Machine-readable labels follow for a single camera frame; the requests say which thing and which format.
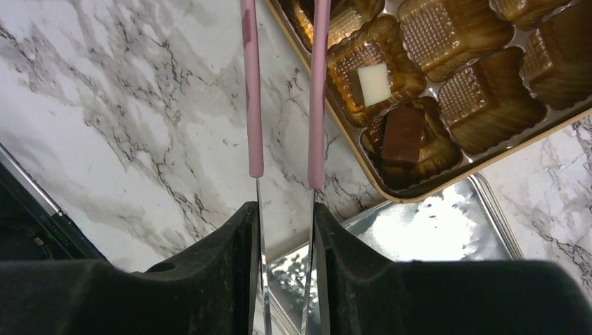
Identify white chocolate piece front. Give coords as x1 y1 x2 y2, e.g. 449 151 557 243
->
348 64 391 107

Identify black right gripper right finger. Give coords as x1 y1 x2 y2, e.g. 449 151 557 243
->
314 202 591 334

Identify brown chocolate apart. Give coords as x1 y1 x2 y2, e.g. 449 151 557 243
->
380 107 425 169

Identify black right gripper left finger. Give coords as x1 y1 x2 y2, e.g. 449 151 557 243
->
1 202 259 334

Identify pink silicone tongs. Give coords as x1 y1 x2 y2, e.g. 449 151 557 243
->
240 1 331 334

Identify black table base rail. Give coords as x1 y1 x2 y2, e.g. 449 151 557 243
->
1 147 107 261

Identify gold chocolate box tray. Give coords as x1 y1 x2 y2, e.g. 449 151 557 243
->
263 0 592 204

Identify silver tin lid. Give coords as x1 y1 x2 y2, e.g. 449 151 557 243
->
268 174 524 334

